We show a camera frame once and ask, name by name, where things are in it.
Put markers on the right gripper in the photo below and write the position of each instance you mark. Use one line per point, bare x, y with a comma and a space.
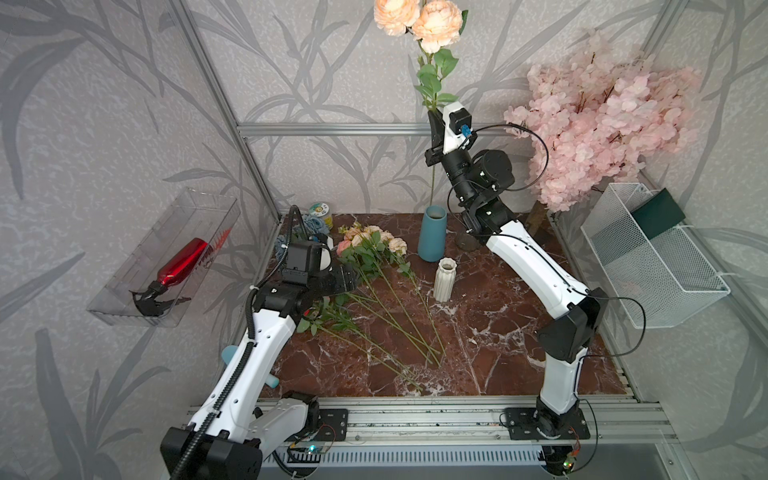
437, 156

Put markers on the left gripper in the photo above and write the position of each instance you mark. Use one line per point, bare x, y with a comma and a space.
344, 279

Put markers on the cream pink rose stem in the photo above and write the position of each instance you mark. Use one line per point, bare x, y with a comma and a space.
435, 26

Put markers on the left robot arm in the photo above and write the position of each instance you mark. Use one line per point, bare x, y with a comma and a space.
227, 438

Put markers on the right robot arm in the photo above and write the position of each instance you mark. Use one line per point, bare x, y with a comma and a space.
478, 182

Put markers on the blue hydrangea flowers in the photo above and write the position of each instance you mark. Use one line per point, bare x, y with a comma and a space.
312, 228

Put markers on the clear glass vase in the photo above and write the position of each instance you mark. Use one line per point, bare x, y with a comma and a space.
467, 242

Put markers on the teal ceramic vase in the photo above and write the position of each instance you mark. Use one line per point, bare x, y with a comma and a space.
432, 238

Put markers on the white ribbed vase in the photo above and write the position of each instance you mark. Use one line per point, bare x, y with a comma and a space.
444, 279

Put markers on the red rose stem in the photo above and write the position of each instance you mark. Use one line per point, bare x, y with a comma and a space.
325, 316

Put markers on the tree stand base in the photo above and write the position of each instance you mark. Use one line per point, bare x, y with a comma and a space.
537, 224

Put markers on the red spray bottle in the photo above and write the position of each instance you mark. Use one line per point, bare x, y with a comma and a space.
175, 272

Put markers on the pink cherry blossom tree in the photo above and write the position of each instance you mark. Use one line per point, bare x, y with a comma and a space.
594, 117

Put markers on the dark green card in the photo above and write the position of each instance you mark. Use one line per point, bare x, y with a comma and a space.
658, 214

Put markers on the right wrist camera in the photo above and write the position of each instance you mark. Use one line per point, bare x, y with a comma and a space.
457, 127

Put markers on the clear plastic wall bin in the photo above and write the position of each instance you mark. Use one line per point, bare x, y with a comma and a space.
191, 214

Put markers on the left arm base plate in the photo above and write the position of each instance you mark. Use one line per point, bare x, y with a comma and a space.
326, 425

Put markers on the white wire mesh basket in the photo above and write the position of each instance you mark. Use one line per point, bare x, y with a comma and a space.
660, 282

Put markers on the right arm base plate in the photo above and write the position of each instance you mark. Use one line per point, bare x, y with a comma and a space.
530, 423

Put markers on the aluminium front rail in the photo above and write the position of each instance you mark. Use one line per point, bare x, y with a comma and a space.
474, 420

